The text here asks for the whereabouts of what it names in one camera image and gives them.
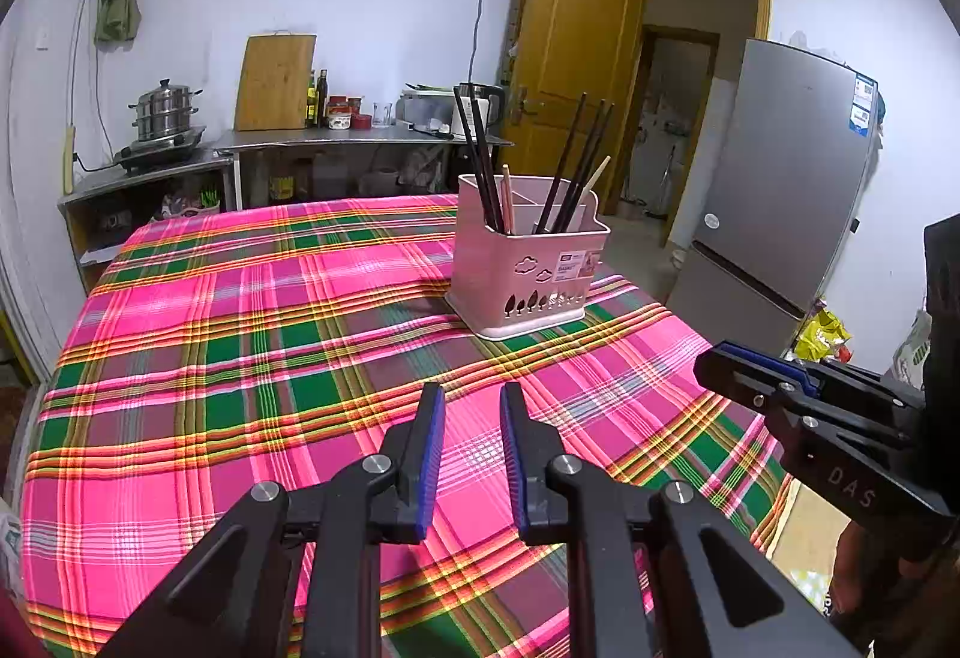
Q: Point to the tall steel counter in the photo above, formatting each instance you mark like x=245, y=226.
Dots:
x=315, y=137

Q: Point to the yellow can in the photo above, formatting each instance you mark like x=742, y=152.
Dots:
x=281, y=188

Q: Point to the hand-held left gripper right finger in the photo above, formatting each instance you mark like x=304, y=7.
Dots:
x=514, y=455

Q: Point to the steel steamer pot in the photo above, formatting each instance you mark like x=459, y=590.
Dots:
x=161, y=114

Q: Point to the yellow snack bag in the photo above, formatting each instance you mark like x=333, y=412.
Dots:
x=821, y=335

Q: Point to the white wall switch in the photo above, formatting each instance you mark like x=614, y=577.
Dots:
x=43, y=38

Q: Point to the red round container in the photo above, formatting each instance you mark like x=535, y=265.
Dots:
x=362, y=120

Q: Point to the white plastic bag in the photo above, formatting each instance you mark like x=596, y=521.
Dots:
x=909, y=347

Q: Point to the black cooktop stove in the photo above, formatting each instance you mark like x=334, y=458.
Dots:
x=161, y=152

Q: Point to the white electric kettle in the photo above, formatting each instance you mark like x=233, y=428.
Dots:
x=496, y=103

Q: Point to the silver refrigerator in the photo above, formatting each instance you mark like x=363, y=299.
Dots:
x=772, y=178

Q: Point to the clear glass cup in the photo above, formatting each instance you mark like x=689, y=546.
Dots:
x=381, y=114

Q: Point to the wooden chopstick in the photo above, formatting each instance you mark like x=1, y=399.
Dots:
x=596, y=178
x=508, y=200

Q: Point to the low steel counter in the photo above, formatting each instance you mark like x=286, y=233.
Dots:
x=105, y=182

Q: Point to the yellow wooden door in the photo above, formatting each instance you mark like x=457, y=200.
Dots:
x=570, y=66

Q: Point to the grey metal chopstick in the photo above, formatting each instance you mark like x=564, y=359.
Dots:
x=598, y=144

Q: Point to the white jar red lid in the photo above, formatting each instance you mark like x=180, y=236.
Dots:
x=339, y=118

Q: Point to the pink plastic basket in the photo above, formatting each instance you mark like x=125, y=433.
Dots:
x=180, y=212

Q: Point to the person's right hand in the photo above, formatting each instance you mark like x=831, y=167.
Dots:
x=870, y=575

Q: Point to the pink plaid tablecloth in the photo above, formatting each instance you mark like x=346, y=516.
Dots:
x=225, y=328

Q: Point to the beige power strip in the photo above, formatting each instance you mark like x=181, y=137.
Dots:
x=70, y=159

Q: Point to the bamboo cutting board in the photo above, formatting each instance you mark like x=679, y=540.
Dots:
x=274, y=84

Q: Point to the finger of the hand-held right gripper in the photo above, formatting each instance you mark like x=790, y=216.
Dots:
x=765, y=358
x=739, y=380

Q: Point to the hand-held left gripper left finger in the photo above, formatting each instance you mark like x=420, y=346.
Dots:
x=431, y=455

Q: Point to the pink plastic utensil holder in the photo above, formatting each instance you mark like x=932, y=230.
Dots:
x=525, y=298

